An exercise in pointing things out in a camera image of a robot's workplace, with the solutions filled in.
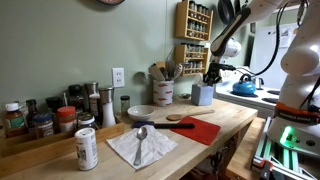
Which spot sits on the black hanging frying pan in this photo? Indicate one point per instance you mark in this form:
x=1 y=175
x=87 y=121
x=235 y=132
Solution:
x=226 y=11

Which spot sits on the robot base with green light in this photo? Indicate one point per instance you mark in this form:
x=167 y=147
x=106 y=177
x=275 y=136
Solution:
x=287 y=151

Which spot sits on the upper wooden spice rack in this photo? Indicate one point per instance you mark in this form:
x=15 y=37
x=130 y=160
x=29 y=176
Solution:
x=193 y=21

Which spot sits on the small black-lid glass jar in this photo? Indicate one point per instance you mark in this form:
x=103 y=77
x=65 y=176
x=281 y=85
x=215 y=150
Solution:
x=125 y=104

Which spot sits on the white refrigerator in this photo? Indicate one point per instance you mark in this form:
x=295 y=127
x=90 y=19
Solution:
x=263 y=49

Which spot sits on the red-lid spice jar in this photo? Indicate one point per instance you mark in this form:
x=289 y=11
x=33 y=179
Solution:
x=67 y=118

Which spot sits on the white ceramic bowl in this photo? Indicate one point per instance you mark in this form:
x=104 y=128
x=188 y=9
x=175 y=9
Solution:
x=141 y=112

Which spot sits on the blue tea kettle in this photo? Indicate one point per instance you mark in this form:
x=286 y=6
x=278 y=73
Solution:
x=244 y=86

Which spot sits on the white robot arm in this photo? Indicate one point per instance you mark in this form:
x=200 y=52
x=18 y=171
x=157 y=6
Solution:
x=301 y=62

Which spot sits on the lower wooden spice rack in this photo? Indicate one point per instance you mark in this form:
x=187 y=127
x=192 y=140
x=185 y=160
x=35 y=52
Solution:
x=193 y=57

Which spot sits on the white-lid sauce jar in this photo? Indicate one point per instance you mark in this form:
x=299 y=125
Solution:
x=14 y=120

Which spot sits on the small glass dish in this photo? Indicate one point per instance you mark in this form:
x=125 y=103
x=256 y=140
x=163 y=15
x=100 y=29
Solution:
x=185 y=96

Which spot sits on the wooden condiment tray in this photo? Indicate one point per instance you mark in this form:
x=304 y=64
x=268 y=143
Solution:
x=53 y=156

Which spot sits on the white wall outlet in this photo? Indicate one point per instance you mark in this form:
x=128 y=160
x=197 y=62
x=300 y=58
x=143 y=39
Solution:
x=118 y=77

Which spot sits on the white salt shaker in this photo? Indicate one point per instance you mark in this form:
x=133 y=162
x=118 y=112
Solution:
x=86 y=148

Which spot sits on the wooden spice rack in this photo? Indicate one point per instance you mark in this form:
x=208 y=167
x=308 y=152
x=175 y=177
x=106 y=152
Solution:
x=193 y=21
x=193 y=57

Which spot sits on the white chili-print utensil crock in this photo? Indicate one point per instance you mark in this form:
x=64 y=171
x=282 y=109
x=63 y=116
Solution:
x=163 y=93

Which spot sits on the red cutting mat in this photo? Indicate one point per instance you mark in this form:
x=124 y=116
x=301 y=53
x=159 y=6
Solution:
x=203 y=132

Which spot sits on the metal spoon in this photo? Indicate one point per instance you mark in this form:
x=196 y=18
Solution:
x=141 y=135

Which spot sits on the white paper napkin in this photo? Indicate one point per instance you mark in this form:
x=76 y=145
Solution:
x=154 y=147

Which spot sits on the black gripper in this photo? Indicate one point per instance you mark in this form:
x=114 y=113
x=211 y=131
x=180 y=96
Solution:
x=214 y=72

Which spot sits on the black-handled blue spatula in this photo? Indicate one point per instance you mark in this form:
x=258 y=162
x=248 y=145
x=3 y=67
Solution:
x=163 y=125

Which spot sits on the steel pepper grinder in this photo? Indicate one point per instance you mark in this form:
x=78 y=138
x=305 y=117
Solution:
x=106 y=99

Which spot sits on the light blue tissue box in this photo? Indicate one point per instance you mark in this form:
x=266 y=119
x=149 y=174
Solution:
x=201 y=94

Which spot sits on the wooden spoon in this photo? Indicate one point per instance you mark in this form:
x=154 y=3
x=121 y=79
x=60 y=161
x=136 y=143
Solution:
x=177 y=117

